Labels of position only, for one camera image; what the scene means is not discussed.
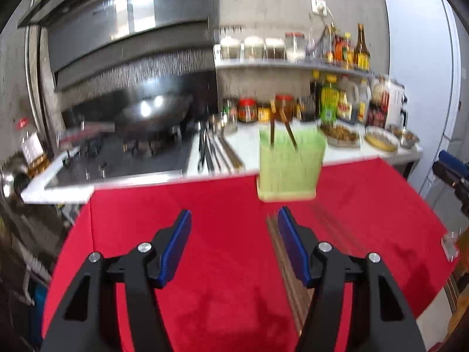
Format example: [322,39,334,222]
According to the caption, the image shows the steel range hood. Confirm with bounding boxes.
[16,0,217,92]

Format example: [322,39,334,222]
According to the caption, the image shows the small clear glass jar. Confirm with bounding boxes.
[223,99,239,133]

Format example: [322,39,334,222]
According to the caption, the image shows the red lid chili jar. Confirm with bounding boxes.
[238,98,258,123]

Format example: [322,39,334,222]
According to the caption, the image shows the yellow bowl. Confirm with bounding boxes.
[365,126,400,152]

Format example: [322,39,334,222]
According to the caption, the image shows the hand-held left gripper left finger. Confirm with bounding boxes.
[40,209,193,352]

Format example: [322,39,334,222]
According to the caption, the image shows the red tablecloth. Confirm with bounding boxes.
[41,158,460,352]

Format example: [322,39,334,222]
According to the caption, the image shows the cooking oil bottle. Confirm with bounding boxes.
[20,117,50,173]

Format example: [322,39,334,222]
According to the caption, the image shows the steel cup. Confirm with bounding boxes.
[209,114,228,136]

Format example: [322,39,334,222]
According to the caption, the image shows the white refrigerator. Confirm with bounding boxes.
[385,0,462,200]

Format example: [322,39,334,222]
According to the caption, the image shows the dark glass jar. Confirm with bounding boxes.
[298,96,316,122]

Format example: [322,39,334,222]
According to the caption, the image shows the white plastic jug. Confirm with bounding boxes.
[357,79,372,125]

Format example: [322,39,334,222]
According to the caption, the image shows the plate of cooked food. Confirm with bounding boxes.
[320,123,361,147]

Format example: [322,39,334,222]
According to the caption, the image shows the black kitchen tongs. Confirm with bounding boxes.
[198,121,215,173]

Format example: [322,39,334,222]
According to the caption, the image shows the red lid glass jar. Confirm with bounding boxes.
[285,32,306,63]

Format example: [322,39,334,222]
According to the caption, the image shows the large red label bottle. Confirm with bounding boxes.
[367,77,389,129]

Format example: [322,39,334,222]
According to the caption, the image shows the dark soy sauce bottle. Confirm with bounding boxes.
[310,70,323,114]

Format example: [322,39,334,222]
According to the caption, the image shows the brown wooden chopstick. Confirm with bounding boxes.
[270,100,277,151]
[280,109,298,152]

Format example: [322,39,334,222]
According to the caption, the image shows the steel pot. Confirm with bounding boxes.
[0,161,32,200]

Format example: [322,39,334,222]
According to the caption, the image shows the red label sauce bottle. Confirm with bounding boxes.
[333,33,347,65]

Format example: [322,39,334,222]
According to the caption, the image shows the steel wok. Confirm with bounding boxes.
[115,93,195,134]

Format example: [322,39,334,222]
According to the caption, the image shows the green plastic utensil holder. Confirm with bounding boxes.
[256,125,327,203]

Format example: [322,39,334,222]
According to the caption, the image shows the steel bowl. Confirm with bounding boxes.
[390,125,420,149]

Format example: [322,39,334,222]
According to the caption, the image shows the slim glass sauce bottle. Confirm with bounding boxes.
[324,24,338,63]

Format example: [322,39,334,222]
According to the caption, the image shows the green plastic bottle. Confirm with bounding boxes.
[320,74,339,125]

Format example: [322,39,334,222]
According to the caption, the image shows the red lid pickle jar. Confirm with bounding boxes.
[275,95,294,121]

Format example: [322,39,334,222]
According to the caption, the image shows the long steel utensil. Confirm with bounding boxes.
[210,132,244,173]

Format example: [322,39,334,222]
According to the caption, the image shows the clear glass cruet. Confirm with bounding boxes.
[306,31,326,61]

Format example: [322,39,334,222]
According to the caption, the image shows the black gas stove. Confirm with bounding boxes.
[45,132,195,191]

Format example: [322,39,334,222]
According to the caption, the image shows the row of brown chopsticks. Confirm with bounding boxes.
[267,205,367,336]

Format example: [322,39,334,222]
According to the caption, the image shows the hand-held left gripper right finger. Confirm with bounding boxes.
[276,206,427,352]

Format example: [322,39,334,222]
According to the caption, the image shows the white lid spice jar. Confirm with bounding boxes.
[220,37,242,60]
[244,37,265,60]
[264,38,286,60]

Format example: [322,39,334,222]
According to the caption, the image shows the tall brown sauce bottle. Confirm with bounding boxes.
[354,24,371,71]

